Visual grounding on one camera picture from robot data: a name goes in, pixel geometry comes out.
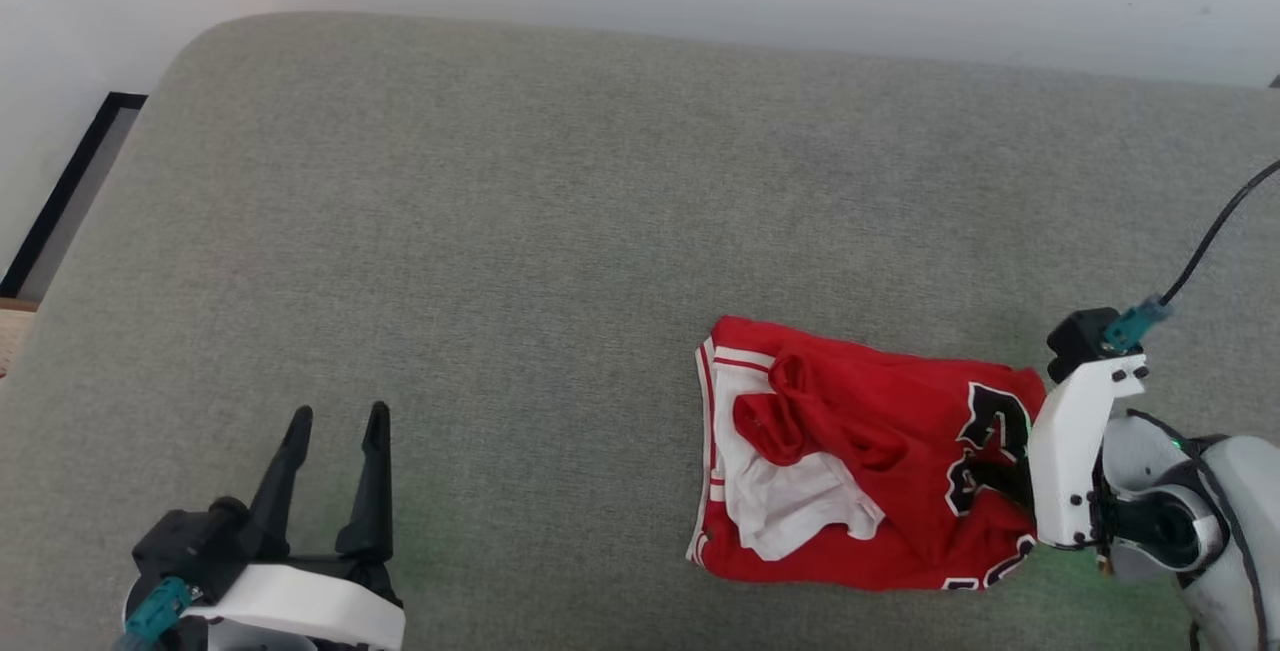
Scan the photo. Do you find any black right camera cable teal plug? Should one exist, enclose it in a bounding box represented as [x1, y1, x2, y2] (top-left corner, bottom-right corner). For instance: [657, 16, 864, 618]
[1102, 159, 1280, 353]

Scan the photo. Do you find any beige wooden furniture piece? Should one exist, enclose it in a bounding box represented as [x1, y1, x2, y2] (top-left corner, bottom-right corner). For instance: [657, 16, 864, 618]
[0, 296, 41, 382]

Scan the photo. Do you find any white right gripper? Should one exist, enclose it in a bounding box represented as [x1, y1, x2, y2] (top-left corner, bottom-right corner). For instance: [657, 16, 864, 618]
[1028, 355, 1150, 549]

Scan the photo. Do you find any black frame strip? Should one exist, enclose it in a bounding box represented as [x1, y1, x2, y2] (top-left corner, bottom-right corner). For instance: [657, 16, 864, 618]
[0, 91, 149, 300]

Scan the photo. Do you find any black left camera cable teal plug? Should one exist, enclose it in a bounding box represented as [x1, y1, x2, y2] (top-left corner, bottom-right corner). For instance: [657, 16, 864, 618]
[110, 575, 193, 651]

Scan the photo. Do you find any black camera cable teal plug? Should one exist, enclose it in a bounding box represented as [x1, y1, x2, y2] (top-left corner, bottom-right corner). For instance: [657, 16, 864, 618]
[110, 575, 193, 651]
[1102, 159, 1280, 353]

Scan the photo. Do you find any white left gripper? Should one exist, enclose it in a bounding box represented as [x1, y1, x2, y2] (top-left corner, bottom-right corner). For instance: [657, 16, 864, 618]
[183, 400, 407, 651]

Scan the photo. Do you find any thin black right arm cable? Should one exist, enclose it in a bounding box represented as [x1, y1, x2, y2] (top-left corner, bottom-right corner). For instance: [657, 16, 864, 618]
[1128, 409, 1273, 651]

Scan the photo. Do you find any red Bulls jersey garment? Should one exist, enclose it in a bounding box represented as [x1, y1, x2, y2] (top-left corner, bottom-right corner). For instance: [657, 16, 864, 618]
[685, 315, 1049, 594]

